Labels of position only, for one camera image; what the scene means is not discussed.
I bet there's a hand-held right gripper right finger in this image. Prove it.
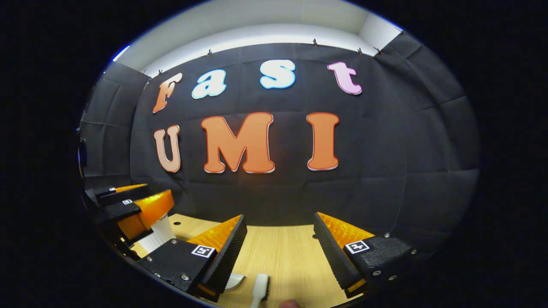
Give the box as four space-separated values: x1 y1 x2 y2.
313 211 418 299

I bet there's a white ribbed garbage bin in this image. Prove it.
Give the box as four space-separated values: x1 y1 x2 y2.
137 213 177 254

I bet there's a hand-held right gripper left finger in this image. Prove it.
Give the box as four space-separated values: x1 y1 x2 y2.
138 213 248 303

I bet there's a wooden desktop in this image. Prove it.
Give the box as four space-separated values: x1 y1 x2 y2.
128 213 369 308

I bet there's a white plastic dustpan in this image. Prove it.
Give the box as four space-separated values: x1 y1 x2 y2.
224 273 246 293

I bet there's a small white broom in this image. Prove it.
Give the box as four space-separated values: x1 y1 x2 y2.
250 273 270 308

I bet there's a row of black backdrop clips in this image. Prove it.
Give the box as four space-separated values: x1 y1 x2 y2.
155 27 407 77

